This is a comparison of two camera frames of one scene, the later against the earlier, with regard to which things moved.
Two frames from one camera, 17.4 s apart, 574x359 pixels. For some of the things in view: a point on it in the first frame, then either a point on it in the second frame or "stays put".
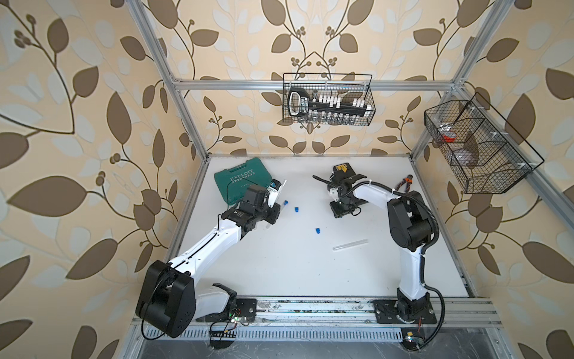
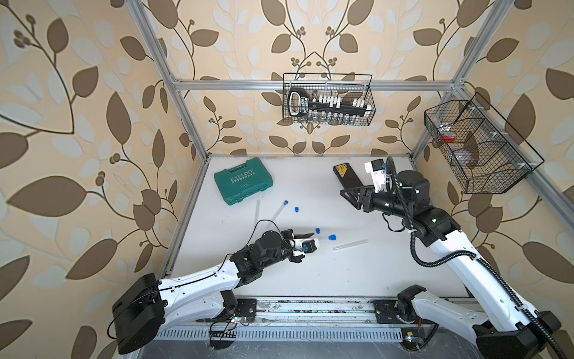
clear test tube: (350, 244) stays put
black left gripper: (274, 210) to (288, 235)
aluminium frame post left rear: (163, 64) stays put
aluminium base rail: (327, 319) stays put
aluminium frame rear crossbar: (312, 85) stays put
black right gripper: (336, 212) to (365, 196)
